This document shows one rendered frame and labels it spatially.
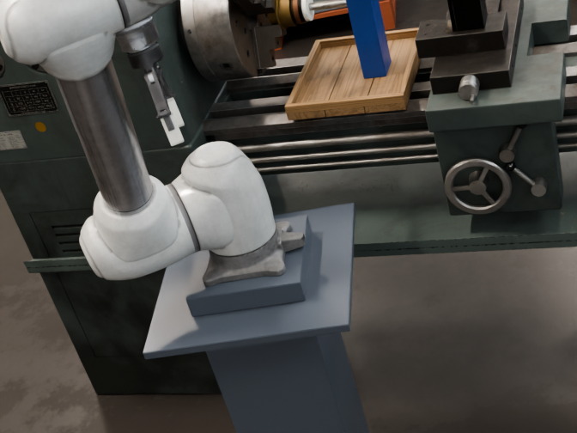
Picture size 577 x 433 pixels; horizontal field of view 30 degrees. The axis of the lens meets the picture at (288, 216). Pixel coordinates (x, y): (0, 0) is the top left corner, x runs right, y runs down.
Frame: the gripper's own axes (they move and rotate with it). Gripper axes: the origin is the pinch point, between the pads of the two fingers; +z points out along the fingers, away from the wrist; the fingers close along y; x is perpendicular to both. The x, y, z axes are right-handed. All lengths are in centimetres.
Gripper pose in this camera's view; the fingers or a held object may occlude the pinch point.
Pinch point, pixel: (176, 131)
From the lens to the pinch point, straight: 244.5
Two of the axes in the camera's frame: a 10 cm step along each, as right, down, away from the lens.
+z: 3.3, 8.7, 3.5
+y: 0.9, 3.4, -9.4
